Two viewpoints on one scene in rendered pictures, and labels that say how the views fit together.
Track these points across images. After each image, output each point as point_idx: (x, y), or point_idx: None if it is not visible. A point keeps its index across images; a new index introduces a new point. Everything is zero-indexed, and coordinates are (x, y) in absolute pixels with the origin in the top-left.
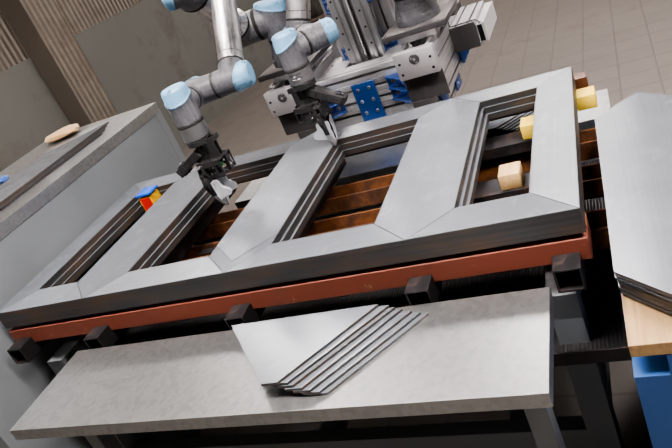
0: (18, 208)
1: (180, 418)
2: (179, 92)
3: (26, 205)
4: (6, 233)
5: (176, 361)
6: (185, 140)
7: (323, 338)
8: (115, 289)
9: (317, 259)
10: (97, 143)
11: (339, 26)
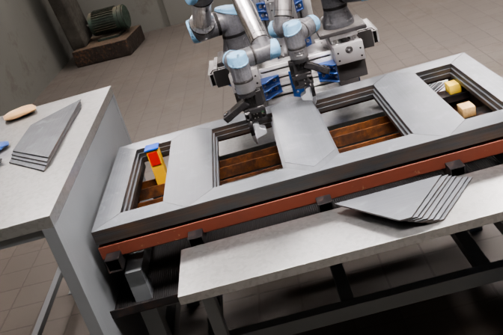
0: (77, 153)
1: (340, 253)
2: (245, 56)
3: (80, 152)
4: (77, 172)
5: (295, 233)
6: (242, 92)
7: (421, 194)
8: (216, 197)
9: (388, 155)
10: (89, 113)
11: None
